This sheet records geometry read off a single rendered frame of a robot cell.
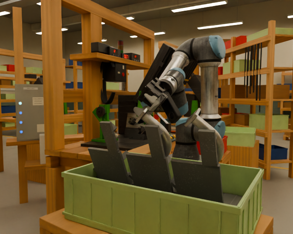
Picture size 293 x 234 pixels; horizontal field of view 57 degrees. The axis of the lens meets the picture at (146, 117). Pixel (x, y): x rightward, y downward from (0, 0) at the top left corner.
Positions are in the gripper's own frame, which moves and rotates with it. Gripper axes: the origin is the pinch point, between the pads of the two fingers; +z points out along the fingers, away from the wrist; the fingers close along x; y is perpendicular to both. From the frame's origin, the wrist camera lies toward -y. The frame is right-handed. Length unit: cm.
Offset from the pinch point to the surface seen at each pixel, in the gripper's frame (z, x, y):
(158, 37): -1029, -457, 206
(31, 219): -45, -234, 24
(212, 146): 6.0, 12.3, -19.4
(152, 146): 5.0, -3.5, -7.6
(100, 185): 16.9, -20.8, -3.1
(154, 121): 1.0, 1.3, -2.9
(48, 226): 27, -44, 1
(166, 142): 1.6, -1.2, -10.3
